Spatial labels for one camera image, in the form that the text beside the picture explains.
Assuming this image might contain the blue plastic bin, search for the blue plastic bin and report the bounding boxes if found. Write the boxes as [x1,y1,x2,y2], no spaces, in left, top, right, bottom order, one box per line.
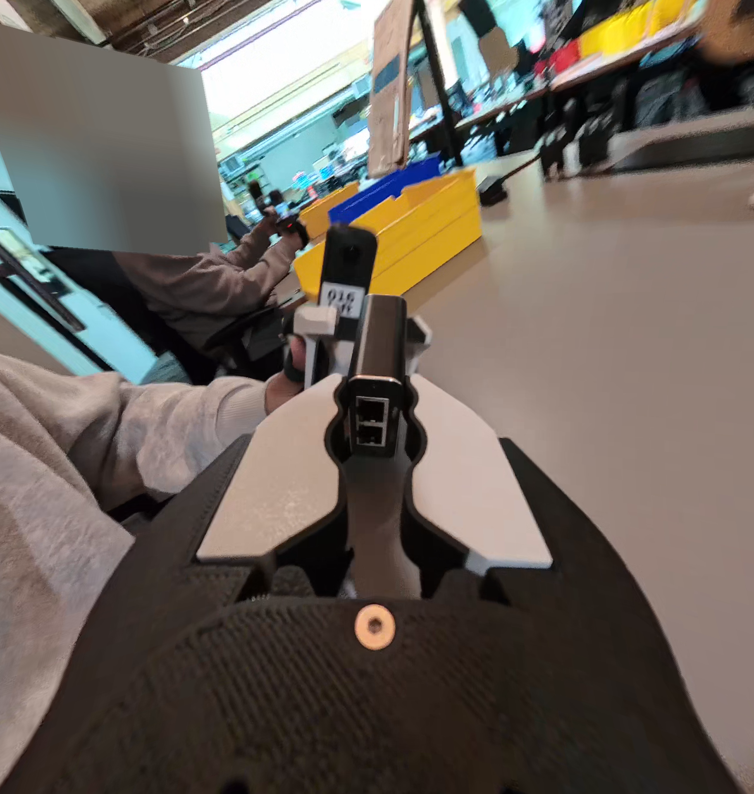
[326,151,444,225]

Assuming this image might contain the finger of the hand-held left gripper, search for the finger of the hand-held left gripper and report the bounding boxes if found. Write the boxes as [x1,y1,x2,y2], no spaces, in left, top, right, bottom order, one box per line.
[292,306,342,387]
[406,315,434,377]

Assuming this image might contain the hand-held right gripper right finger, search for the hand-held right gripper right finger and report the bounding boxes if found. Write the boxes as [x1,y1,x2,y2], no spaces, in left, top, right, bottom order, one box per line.
[402,372,553,576]

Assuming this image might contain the stacked yellow plastic bins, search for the stacked yellow plastic bins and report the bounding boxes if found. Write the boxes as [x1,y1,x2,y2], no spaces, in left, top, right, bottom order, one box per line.
[292,165,484,306]

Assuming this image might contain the person's left forearm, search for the person's left forearm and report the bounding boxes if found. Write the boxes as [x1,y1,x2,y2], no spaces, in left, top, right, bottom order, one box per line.
[0,347,274,517]

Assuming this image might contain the grey zip hoodie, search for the grey zip hoodie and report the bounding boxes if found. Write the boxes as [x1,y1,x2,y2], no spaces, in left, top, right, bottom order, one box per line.
[0,428,137,794]

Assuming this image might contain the black pole with round top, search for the black pole with round top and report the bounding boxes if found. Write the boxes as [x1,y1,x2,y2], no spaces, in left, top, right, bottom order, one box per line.
[413,0,466,166]

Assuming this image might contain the small black box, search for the small black box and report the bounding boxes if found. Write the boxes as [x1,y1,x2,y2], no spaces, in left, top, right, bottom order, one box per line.
[475,174,511,208]

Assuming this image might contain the red plastic bin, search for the red plastic bin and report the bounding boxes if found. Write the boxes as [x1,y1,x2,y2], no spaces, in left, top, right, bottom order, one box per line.
[534,37,582,79]

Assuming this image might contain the small yellow plastic bin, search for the small yellow plastic bin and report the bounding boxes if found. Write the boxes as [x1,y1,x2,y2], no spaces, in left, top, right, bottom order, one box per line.
[577,0,704,58]

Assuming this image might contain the cardboard sheet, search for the cardboard sheet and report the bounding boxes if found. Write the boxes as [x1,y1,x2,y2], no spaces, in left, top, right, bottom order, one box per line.
[366,0,416,179]

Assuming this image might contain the person's left hand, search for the person's left hand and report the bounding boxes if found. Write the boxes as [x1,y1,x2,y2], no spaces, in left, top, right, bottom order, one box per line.
[265,338,320,414]

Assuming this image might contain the black ethernet adapter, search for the black ethernet adapter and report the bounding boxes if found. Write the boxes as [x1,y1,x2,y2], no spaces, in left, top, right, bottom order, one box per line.
[345,293,411,460]

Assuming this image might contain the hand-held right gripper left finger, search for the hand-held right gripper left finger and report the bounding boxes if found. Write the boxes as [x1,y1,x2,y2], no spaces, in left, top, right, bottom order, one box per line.
[197,372,348,565]

